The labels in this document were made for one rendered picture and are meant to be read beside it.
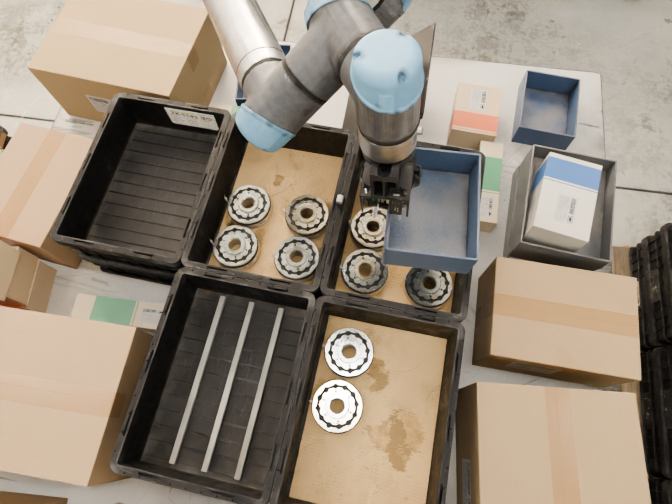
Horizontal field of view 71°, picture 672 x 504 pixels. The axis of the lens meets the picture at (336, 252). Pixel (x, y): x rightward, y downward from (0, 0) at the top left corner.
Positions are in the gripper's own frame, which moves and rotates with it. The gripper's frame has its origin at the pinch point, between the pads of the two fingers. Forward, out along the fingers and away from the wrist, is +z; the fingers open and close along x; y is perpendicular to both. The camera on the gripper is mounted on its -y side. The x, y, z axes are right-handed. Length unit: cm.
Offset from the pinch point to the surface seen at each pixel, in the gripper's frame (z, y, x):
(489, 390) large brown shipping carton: 24.4, 26.2, 22.4
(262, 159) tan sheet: 26.6, -21.4, -35.4
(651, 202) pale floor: 122, -75, 102
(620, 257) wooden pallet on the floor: 106, -41, 82
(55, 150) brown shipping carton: 19, -14, -86
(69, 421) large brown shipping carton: 18, 46, -56
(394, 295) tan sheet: 29.7, 8.3, 1.8
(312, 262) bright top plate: 25.2, 4.6, -17.1
